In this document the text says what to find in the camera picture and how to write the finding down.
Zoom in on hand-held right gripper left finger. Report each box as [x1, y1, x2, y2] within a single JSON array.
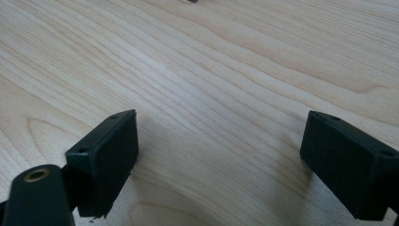
[[64, 108, 140, 219]]

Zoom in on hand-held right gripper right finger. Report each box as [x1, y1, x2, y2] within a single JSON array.
[[299, 109, 399, 221]]

